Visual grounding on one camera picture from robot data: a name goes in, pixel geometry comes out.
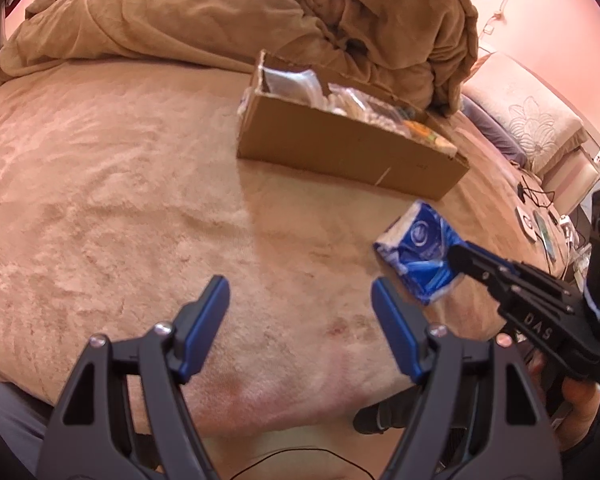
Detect yellow snack packet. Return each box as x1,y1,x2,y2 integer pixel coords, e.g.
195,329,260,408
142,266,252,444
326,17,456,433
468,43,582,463
402,119,458,157

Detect person's grey trouser leg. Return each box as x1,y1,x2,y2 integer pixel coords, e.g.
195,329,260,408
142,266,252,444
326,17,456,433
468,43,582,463
0,379,53,477

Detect person's right hand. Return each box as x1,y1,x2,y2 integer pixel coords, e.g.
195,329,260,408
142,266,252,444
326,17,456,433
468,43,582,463
527,350,600,453

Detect black shoe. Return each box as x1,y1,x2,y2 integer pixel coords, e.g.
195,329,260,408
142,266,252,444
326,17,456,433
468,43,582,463
352,389,422,436

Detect blue tissue packet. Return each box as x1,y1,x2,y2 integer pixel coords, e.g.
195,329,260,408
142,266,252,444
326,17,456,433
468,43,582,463
372,200,465,306

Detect bag of white beads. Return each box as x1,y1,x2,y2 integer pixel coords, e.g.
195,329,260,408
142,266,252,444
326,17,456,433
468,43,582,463
330,84,413,133

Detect purple pillow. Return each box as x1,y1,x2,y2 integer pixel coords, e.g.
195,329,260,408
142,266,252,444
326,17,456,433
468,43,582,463
459,95,529,169

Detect black floor cable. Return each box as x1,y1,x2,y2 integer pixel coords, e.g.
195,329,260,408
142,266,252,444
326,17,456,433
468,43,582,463
239,446,377,480

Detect smartphone with green screen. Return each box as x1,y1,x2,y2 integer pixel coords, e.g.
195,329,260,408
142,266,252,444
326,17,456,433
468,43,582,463
535,211,557,262

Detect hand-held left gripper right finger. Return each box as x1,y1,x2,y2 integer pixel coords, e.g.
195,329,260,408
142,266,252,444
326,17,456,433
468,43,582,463
371,276,565,480

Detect white square device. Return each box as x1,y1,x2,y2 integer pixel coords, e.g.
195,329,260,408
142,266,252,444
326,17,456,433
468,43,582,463
515,205,539,244

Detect tan plush blanket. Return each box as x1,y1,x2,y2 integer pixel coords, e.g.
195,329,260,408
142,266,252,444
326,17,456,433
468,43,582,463
0,0,481,120

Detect brown cardboard box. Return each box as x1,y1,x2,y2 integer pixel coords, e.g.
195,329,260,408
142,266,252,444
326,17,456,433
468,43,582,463
236,50,471,202

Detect black charging cable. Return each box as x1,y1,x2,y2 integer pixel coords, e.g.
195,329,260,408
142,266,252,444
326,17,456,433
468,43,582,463
517,179,562,227

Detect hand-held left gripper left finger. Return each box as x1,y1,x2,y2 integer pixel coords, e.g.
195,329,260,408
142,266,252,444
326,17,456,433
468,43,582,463
39,275,231,480

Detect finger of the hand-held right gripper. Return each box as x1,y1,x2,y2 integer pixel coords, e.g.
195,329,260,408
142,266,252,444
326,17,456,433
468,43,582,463
445,244,518,306
462,241,536,286

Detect flower print pillow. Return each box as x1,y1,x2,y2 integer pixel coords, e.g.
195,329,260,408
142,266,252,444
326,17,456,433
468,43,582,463
461,51,587,177

